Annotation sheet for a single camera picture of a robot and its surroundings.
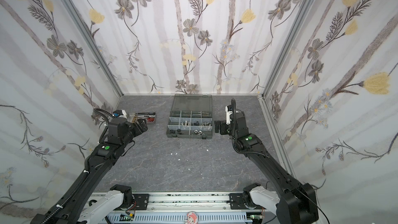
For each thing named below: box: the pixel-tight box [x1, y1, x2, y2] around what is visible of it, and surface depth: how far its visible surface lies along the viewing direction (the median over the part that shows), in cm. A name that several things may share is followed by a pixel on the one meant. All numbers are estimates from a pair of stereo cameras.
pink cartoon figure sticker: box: [185, 211, 198, 224], surface depth 69 cm
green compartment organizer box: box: [166, 93, 213, 140], surface depth 103 cm
